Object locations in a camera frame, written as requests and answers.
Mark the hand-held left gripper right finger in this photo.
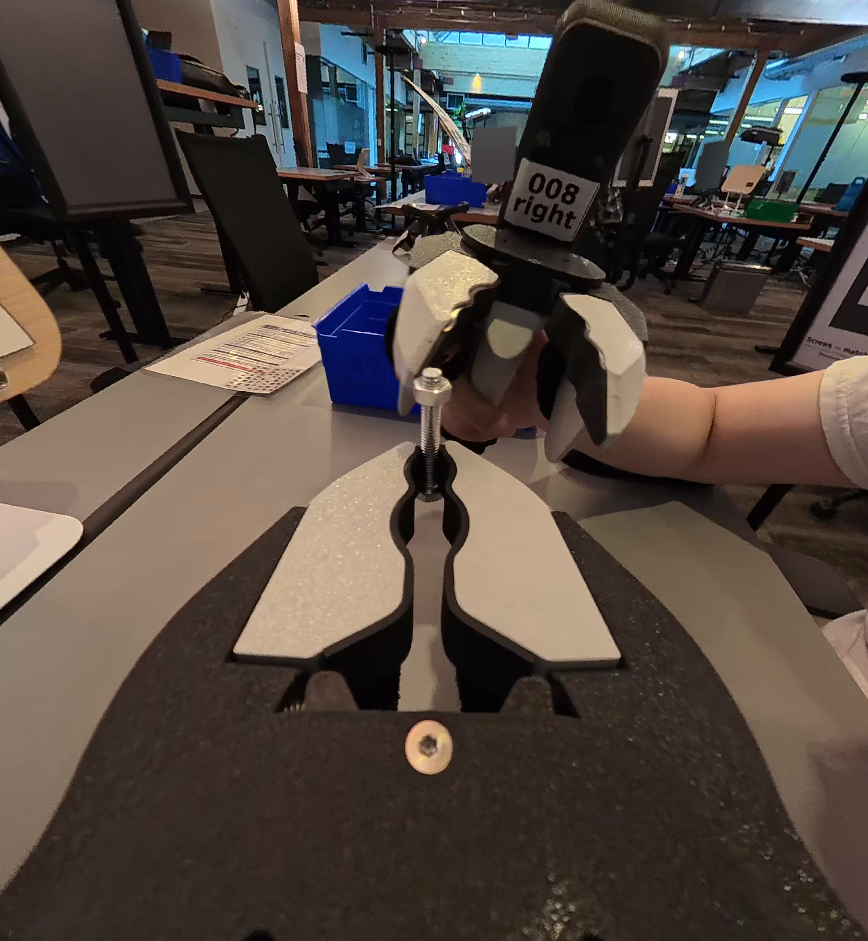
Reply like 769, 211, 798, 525
440, 441, 623, 676

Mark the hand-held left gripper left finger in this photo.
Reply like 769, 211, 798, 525
231, 441, 416, 671

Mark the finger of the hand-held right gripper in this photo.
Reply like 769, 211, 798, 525
392, 250, 501, 416
544, 293, 648, 464

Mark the thin long bolt with nut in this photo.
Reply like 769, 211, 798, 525
413, 368, 453, 501

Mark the person's right forearm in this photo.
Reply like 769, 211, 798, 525
562, 366, 854, 492

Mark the person's right hand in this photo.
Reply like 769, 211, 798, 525
440, 331, 574, 446

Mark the grey trash can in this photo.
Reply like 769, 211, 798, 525
702, 261, 773, 316

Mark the wooden office desk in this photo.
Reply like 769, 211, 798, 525
669, 200, 846, 284
278, 165, 377, 247

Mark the laminated paper sheet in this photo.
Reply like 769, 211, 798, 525
143, 315, 322, 396

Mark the black floor lamp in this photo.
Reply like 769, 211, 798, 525
797, 71, 868, 210

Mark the white marker sign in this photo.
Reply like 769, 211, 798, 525
769, 150, 868, 376

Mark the black bag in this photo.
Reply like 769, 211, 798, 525
180, 55, 252, 100

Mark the black framed easel board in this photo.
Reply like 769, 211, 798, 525
0, 0, 198, 369

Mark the instruction sheet on wooden stand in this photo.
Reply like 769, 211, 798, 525
0, 198, 84, 641

